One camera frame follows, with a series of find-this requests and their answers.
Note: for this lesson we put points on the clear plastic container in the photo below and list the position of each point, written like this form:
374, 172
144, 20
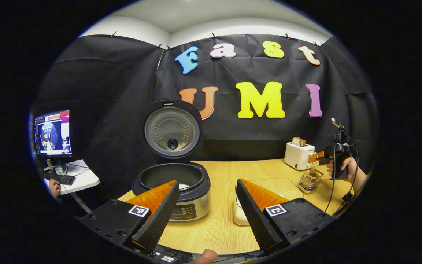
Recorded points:
280, 187

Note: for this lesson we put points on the white side table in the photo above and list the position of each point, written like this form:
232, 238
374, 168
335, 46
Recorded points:
82, 179

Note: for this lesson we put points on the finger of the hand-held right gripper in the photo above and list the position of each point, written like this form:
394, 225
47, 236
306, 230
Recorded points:
317, 157

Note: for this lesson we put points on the white toaster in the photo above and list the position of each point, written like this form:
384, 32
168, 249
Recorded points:
298, 156

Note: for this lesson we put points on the white rice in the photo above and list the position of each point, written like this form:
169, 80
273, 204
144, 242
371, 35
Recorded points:
187, 185
241, 217

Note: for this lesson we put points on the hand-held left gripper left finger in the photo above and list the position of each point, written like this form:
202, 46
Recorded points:
159, 216

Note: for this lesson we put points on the dark grey rice cooker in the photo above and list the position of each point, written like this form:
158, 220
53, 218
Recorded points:
172, 132

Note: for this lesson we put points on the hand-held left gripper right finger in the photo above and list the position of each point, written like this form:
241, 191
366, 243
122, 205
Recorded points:
255, 216

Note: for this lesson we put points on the small teal object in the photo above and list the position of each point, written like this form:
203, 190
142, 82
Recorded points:
60, 168

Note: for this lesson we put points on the black keyboard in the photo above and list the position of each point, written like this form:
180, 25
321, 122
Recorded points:
59, 178

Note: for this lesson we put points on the wooden spoon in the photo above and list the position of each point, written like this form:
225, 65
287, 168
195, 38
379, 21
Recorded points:
313, 170

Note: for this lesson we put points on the bread slice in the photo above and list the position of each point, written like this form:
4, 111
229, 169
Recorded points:
299, 141

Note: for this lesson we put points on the small black box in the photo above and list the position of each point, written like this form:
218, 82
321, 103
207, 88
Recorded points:
348, 197

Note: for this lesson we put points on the computer monitor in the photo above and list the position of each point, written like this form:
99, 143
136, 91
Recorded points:
52, 134

